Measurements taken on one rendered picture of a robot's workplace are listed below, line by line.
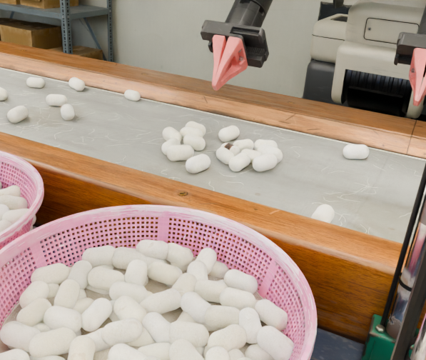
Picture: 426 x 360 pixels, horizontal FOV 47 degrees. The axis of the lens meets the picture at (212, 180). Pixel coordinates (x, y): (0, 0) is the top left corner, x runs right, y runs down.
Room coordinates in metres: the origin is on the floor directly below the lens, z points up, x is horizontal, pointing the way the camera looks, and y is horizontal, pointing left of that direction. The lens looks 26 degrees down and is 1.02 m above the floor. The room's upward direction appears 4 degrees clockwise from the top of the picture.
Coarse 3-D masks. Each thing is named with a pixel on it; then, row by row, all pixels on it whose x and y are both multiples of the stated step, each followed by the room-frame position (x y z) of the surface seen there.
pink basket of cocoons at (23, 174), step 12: (0, 156) 0.53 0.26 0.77; (12, 156) 0.52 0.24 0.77; (0, 168) 0.53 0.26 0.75; (12, 168) 0.52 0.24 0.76; (24, 168) 0.51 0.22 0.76; (0, 180) 0.52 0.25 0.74; (12, 180) 0.51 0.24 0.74; (24, 180) 0.50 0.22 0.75; (36, 180) 0.47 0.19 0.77; (24, 192) 0.49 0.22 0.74; (36, 192) 0.46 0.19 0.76; (36, 204) 0.42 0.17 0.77; (24, 216) 0.39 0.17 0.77; (12, 228) 0.37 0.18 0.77; (24, 228) 0.40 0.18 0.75; (0, 240) 0.36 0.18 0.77; (12, 240) 0.38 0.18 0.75
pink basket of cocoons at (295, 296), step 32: (64, 224) 0.39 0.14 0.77; (96, 224) 0.41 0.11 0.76; (128, 224) 0.42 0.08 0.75; (160, 224) 0.43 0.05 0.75; (192, 224) 0.42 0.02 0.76; (224, 224) 0.41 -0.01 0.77; (0, 256) 0.33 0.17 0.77; (32, 256) 0.36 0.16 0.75; (224, 256) 0.40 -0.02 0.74; (256, 256) 0.38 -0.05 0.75; (288, 256) 0.36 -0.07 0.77; (0, 288) 0.32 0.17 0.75; (288, 288) 0.34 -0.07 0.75; (0, 320) 0.30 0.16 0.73; (288, 320) 0.31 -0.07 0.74
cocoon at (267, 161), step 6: (258, 156) 0.60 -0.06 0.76; (264, 156) 0.60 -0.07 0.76; (270, 156) 0.60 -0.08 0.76; (258, 162) 0.59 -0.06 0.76; (264, 162) 0.59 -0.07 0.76; (270, 162) 0.60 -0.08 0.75; (276, 162) 0.60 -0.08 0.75; (258, 168) 0.59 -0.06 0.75; (264, 168) 0.59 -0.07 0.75; (270, 168) 0.60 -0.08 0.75
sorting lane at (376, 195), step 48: (96, 96) 0.87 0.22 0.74; (48, 144) 0.64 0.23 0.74; (96, 144) 0.65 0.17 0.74; (144, 144) 0.66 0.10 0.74; (288, 144) 0.70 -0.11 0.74; (336, 144) 0.72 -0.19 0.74; (240, 192) 0.53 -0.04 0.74; (288, 192) 0.54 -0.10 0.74; (336, 192) 0.55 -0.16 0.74; (384, 192) 0.56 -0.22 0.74
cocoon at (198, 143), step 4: (184, 136) 0.66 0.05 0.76; (188, 136) 0.66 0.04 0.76; (192, 136) 0.66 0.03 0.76; (196, 136) 0.66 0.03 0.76; (184, 140) 0.66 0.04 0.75; (188, 140) 0.65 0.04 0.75; (192, 140) 0.65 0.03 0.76; (196, 140) 0.65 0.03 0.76; (200, 140) 0.65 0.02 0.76; (204, 140) 0.66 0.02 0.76; (188, 144) 0.65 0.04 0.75; (192, 144) 0.65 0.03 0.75; (196, 144) 0.64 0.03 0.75; (200, 144) 0.64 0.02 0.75; (204, 144) 0.65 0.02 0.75; (196, 148) 0.64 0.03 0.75; (200, 148) 0.65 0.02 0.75
